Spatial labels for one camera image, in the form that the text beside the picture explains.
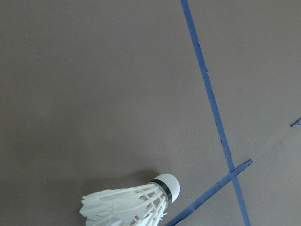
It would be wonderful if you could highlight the white feather shuttlecock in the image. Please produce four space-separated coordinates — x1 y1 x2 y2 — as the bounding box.
79 173 181 226

